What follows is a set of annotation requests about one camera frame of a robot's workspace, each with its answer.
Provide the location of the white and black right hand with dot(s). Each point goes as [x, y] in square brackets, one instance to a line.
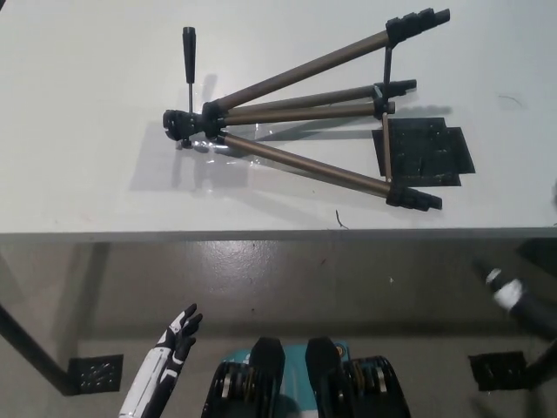
[507, 294]

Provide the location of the white and black left hand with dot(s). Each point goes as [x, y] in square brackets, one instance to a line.
[174, 348]

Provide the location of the bronze and black camera tripod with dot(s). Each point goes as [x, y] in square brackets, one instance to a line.
[304, 163]

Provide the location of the black metal table leg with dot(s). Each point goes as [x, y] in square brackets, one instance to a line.
[30, 348]
[544, 363]

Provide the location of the black tape patch on table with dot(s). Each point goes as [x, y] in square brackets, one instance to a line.
[418, 148]

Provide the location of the clear plastic sheet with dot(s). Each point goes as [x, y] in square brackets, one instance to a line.
[169, 167]

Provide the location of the small dark thread scrap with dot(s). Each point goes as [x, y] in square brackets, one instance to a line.
[340, 220]

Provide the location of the thin curved dark thread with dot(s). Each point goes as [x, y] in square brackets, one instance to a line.
[510, 98]

